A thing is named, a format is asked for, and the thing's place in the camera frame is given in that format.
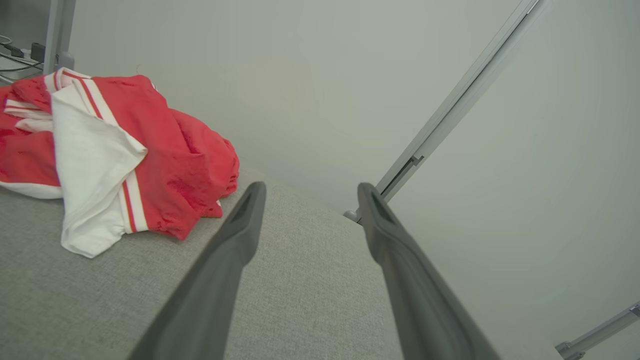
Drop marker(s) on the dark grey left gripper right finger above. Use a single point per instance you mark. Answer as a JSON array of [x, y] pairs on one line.
[[425, 310]]

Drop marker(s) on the white power strip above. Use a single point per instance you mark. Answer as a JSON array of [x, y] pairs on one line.
[[17, 67]]

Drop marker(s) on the black plug adapter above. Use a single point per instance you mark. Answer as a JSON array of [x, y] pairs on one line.
[[38, 51]]

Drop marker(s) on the red shorts with white stripe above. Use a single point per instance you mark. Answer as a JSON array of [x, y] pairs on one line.
[[25, 160]]

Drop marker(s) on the grey metal partition post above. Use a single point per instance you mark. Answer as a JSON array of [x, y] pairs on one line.
[[57, 35], [450, 107], [600, 331]]

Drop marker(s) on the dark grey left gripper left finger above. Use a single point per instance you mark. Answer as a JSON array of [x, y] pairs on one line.
[[210, 300]]

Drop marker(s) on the red jersey with white sleeves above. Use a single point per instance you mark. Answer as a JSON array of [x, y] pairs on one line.
[[175, 150]]

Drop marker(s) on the grey rounded post foot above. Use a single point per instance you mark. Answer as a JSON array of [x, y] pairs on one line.
[[351, 216]]

